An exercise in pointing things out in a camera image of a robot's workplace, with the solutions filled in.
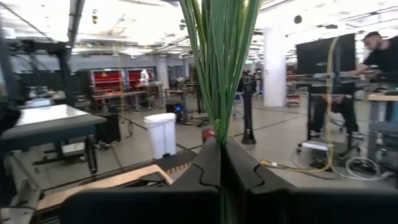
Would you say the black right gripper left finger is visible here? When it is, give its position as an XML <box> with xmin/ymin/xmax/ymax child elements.
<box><xmin>60</xmin><ymin>136</ymin><xmax>222</xmax><ymax>224</ymax></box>

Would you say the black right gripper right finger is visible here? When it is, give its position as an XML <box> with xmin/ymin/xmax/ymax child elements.
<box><xmin>223</xmin><ymin>136</ymin><xmax>398</xmax><ymax>224</ymax></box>

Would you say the purple artificial flower bunch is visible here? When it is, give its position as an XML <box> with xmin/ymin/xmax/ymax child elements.
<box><xmin>178</xmin><ymin>0</ymin><xmax>262</xmax><ymax>224</ymax></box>

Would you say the black mat orange toothed edge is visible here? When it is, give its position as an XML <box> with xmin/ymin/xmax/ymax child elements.
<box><xmin>136</xmin><ymin>151</ymin><xmax>198</xmax><ymax>175</ymax></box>

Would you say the white step trash bin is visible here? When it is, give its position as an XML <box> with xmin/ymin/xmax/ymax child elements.
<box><xmin>143</xmin><ymin>112</ymin><xmax>177</xmax><ymax>160</ymax></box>

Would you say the black computer blue light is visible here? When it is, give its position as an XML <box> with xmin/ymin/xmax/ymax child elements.
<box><xmin>165</xmin><ymin>102</ymin><xmax>184</xmax><ymax>123</ymax></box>

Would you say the wooden table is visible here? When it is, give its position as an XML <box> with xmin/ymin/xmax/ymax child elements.
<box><xmin>36</xmin><ymin>164</ymin><xmax>175</xmax><ymax>215</ymax></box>

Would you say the black equipment case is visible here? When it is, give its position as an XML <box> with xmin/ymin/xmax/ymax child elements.
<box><xmin>95</xmin><ymin>112</ymin><xmax>121</xmax><ymax>144</ymax></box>

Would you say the person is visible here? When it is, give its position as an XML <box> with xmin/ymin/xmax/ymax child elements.
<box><xmin>338</xmin><ymin>30</ymin><xmax>398</xmax><ymax>83</ymax></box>
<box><xmin>309</xmin><ymin>93</ymin><xmax>364</xmax><ymax>140</ymax></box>

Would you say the wooden workbench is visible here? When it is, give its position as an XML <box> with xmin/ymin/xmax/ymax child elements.
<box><xmin>91</xmin><ymin>90</ymin><xmax>147</xmax><ymax>113</ymax></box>

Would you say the white building column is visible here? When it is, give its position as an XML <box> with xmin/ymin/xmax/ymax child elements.
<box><xmin>155</xmin><ymin>55</ymin><xmax>170</xmax><ymax>91</ymax></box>
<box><xmin>262</xmin><ymin>26</ymin><xmax>287</xmax><ymax>108</ymax></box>

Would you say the red shelving cabinet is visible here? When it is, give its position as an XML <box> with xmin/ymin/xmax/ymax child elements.
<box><xmin>124</xmin><ymin>67</ymin><xmax>156</xmax><ymax>91</ymax></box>
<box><xmin>90</xmin><ymin>68</ymin><xmax>125</xmax><ymax>94</ymax></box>

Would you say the black monitor on stand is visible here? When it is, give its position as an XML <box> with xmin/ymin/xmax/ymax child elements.
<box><xmin>295</xmin><ymin>33</ymin><xmax>361</xmax><ymax>156</ymax></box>

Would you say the grey table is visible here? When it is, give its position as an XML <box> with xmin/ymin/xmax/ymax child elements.
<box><xmin>0</xmin><ymin>104</ymin><xmax>108</xmax><ymax>175</ymax></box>

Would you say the wooden desk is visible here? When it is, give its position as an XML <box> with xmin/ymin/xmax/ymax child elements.
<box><xmin>368</xmin><ymin>91</ymin><xmax>398</xmax><ymax>162</ymax></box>

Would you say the black floor post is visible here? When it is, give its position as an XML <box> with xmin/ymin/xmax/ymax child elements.
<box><xmin>241</xmin><ymin>82</ymin><xmax>257</xmax><ymax>146</ymax></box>

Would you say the yellow extension cord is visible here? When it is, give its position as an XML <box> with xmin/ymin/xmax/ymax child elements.
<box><xmin>260</xmin><ymin>36</ymin><xmax>340</xmax><ymax>174</ymax></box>

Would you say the white coiled cable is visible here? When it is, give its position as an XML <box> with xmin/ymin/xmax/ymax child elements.
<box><xmin>331</xmin><ymin>157</ymin><xmax>394</xmax><ymax>182</ymax></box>

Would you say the black metal gantry frame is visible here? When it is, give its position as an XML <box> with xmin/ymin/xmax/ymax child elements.
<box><xmin>0</xmin><ymin>18</ymin><xmax>77</xmax><ymax>108</ymax></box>

